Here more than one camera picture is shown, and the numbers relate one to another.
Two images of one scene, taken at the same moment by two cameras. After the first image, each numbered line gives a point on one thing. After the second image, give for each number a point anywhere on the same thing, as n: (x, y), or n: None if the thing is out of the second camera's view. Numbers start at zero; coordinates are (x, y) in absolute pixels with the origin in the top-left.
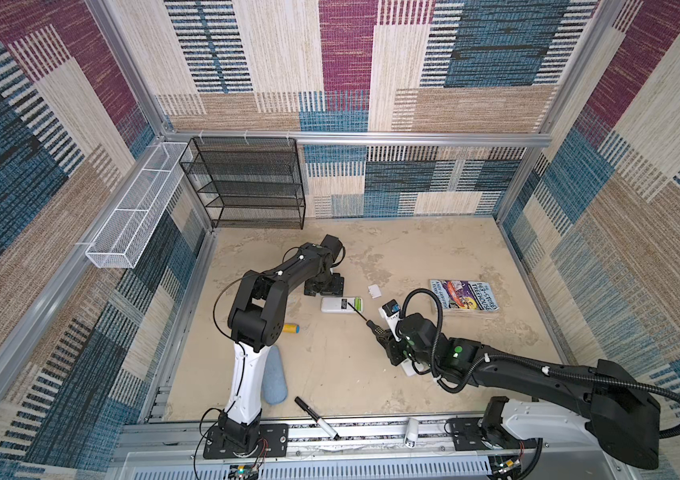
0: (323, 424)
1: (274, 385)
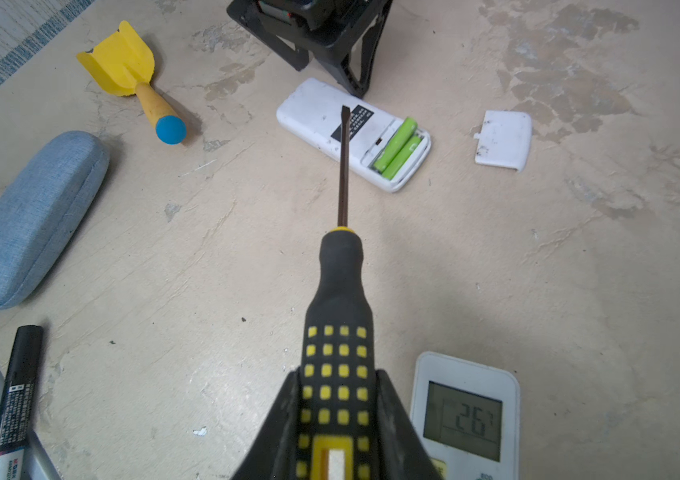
0: (8, 455)
1: (31, 222)
